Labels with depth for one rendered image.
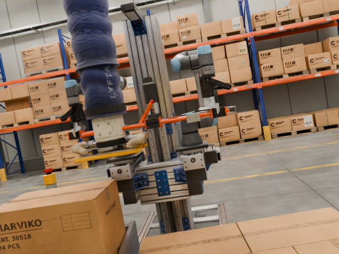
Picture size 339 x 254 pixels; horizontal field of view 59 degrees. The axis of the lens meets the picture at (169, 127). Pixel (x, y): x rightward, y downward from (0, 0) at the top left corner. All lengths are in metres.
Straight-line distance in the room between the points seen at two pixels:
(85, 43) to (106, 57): 0.13
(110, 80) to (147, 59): 0.75
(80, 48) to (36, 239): 0.99
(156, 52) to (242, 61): 6.63
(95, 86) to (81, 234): 0.75
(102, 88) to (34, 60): 8.56
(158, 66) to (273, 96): 8.14
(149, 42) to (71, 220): 1.37
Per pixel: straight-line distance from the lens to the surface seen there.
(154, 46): 2.33
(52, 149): 9.96
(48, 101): 9.84
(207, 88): 1.59
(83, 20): 1.67
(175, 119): 1.60
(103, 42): 1.64
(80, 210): 1.61
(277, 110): 10.28
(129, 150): 1.53
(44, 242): 1.74
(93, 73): 1.62
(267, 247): 1.72
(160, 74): 2.31
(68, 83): 2.02
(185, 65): 1.70
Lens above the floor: 1.31
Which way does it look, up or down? 3 degrees down
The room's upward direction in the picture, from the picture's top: 10 degrees counter-clockwise
